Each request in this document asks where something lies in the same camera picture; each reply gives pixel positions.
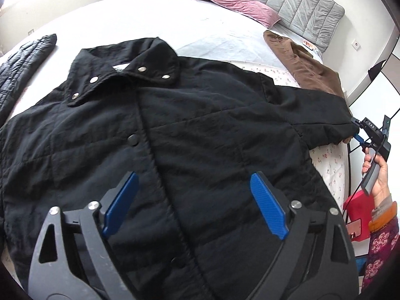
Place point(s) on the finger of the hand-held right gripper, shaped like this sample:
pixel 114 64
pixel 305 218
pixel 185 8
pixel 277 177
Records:
pixel 358 137

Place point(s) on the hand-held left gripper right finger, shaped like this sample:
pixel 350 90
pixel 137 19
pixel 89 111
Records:
pixel 268 202

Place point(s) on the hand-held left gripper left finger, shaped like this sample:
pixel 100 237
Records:
pixel 121 200

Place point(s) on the black quilted jacket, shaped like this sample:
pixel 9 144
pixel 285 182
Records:
pixel 175 150

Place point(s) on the person's right forearm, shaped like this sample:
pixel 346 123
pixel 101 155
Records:
pixel 382 240

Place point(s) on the person's right hand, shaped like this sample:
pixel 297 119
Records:
pixel 378 178

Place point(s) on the red box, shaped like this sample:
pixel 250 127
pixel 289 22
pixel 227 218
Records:
pixel 356 211

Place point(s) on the brown garment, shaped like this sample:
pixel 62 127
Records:
pixel 307 65

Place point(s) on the grey padded headboard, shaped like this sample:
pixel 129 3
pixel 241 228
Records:
pixel 287 1

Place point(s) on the black puffer jacket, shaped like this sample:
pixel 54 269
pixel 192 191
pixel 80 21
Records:
pixel 19 65

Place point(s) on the white bed sheet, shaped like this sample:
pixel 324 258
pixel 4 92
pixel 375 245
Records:
pixel 125 25

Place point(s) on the pink velvet pillow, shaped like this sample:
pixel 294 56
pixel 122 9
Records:
pixel 232 0

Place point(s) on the wall socket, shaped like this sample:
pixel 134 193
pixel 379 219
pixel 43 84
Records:
pixel 356 44

